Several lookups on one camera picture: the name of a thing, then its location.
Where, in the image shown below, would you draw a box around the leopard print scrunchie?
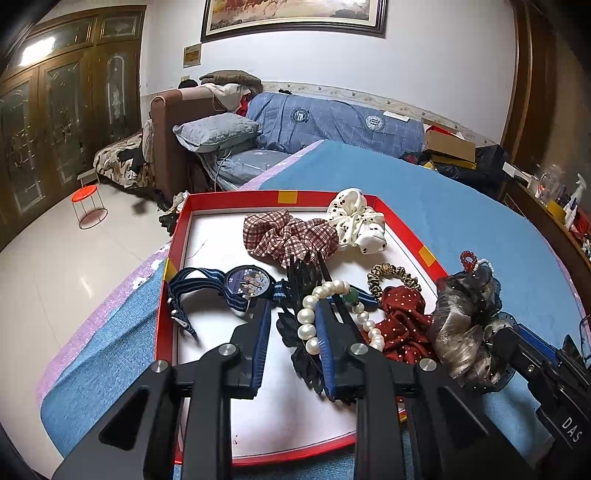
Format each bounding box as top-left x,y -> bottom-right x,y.
367,263 -> 422,301

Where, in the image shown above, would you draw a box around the white spray bottle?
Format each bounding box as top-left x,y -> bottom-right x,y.
566,173 -> 589,227

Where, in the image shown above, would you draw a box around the dark wooden wardrobe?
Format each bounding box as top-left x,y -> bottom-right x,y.
0,4 -> 147,241

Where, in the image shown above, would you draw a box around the glass pitcher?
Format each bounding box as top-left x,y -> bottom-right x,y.
536,165 -> 566,201

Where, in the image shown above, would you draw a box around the red polka dot scrunchie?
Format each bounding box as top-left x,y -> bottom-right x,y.
362,285 -> 439,363

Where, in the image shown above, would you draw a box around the framed painting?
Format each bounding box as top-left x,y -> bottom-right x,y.
200,0 -> 389,44

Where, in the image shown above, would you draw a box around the brown floral blanket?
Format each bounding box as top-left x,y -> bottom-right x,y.
93,129 -> 155,188

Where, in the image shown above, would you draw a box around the large pearl bracelet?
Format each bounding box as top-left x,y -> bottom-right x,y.
297,279 -> 386,356

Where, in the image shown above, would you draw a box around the wooden sideboard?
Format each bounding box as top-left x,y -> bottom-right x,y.
501,180 -> 591,296

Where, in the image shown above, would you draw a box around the black shoes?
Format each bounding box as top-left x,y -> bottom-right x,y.
157,191 -> 190,236

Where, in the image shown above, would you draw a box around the lilac floral cloth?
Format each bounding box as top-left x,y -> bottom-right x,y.
37,140 -> 324,402

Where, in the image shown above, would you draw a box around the open cardboard box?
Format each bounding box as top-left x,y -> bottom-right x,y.
422,117 -> 477,163

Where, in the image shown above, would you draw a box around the pile of clothes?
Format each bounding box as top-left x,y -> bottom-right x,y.
199,70 -> 264,112

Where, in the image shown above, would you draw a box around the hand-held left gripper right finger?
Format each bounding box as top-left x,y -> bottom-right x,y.
315,298 -> 539,480

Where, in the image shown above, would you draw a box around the grey quilted pillow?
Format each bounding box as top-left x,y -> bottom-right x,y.
173,114 -> 262,153

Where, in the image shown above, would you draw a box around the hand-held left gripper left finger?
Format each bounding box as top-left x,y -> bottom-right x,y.
52,298 -> 273,480

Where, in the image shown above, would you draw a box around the red-rimmed white box tray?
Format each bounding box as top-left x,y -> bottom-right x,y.
154,190 -> 451,467

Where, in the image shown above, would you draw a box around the black hair claw clip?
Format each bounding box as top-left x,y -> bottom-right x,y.
276,256 -> 342,398

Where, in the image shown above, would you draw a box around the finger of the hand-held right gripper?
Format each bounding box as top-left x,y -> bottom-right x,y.
492,323 -> 561,384

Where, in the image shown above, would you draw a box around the white cherry-print scrunchie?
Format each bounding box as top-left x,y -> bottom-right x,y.
326,188 -> 386,256

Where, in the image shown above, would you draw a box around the red round stool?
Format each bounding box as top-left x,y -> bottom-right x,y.
71,187 -> 109,230

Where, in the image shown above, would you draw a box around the blue-grey patterned pillow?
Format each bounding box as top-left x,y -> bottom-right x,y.
203,148 -> 289,192

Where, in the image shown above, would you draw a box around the brown sofa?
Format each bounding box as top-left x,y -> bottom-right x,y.
150,88 -> 259,204

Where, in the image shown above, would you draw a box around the black bag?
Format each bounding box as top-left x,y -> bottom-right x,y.
475,144 -> 509,185

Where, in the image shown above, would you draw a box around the blue checked quilt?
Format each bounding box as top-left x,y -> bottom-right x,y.
245,91 -> 426,155

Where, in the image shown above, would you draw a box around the red plaid scrunchie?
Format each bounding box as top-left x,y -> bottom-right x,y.
243,209 -> 340,268

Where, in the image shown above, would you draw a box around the blue striped wristwatch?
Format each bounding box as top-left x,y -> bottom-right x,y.
167,264 -> 289,335

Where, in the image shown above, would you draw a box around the grey black organza scrunchie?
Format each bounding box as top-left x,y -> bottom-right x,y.
427,268 -> 515,395

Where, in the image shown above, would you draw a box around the flat white box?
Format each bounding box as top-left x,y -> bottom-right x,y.
502,161 -> 536,178

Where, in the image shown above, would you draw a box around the blue tablecloth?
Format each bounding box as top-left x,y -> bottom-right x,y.
41,141 -> 591,480

